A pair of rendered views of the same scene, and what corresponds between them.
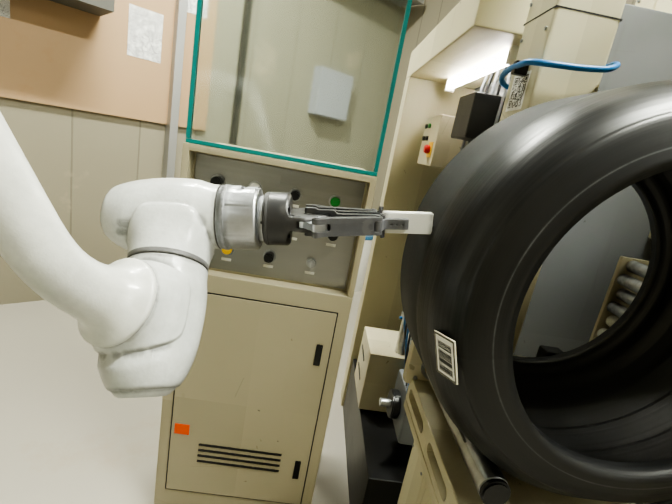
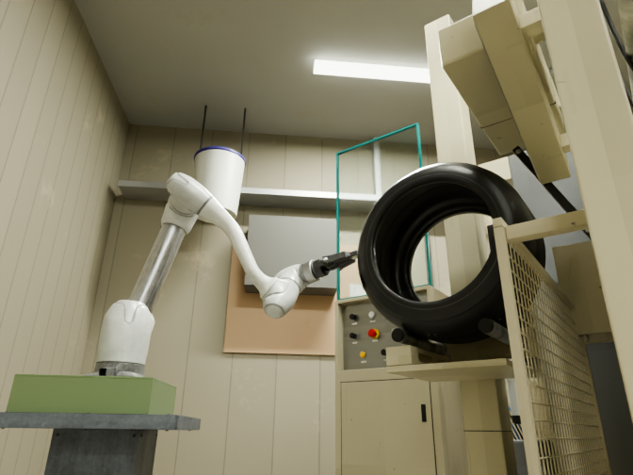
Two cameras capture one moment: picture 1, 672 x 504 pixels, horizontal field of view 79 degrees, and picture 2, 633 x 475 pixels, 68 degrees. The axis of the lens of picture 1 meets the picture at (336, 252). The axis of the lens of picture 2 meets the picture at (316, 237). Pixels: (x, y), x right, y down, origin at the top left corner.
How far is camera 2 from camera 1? 1.53 m
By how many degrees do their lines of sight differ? 54
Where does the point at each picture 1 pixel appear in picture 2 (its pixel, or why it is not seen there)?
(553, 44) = not seen: hidden behind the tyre
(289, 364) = (407, 424)
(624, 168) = (386, 200)
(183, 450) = not seen: outside the picture
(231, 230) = (303, 270)
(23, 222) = (248, 259)
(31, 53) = (299, 325)
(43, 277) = (251, 271)
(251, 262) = (377, 360)
